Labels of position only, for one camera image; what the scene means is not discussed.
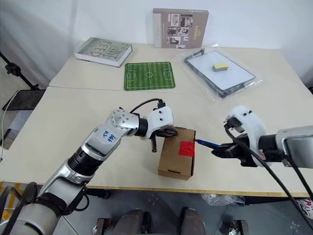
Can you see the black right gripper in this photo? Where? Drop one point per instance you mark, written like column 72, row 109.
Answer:
column 242, row 151

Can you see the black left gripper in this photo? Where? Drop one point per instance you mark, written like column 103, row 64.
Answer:
column 159, row 134

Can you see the blue marker pen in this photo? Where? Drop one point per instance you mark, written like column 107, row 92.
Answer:
column 205, row 142

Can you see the brown cardboard box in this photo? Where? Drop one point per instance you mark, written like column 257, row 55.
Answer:
column 171, row 159

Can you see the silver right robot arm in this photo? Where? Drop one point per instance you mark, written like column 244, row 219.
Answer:
column 296, row 144

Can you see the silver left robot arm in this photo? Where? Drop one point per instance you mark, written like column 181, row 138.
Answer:
column 102, row 142

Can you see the brown photo printed box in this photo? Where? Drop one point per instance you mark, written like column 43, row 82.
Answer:
column 179, row 28

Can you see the red tape strip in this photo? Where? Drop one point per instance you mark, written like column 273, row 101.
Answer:
column 187, row 148

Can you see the crumpled clear plastic bag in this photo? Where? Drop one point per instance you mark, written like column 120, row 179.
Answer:
column 222, row 199

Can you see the whiteboard in plastic wrap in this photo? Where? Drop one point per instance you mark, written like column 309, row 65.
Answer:
column 215, row 96

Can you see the green soccer field mat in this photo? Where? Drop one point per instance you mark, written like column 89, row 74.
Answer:
column 149, row 76

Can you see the black framed whiteboard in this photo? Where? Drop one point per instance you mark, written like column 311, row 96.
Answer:
column 220, row 78

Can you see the dark rounded shape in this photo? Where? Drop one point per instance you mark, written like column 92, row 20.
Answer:
column 193, row 221
column 132, row 222

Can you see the brown metal block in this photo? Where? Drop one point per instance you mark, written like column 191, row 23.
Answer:
column 103, row 226
column 240, row 227

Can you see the yellow sponge eraser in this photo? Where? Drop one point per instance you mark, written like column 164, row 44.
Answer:
column 220, row 66

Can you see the thick grey-green book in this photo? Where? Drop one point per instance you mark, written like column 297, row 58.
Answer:
column 104, row 51

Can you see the black tripod stand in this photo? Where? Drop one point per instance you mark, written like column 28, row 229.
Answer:
column 20, row 76

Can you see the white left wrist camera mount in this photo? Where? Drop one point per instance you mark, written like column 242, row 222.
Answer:
column 159, row 120

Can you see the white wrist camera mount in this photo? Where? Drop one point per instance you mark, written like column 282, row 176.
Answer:
column 252, row 122
column 159, row 120

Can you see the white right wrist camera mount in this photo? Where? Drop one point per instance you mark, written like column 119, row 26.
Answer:
column 252, row 122

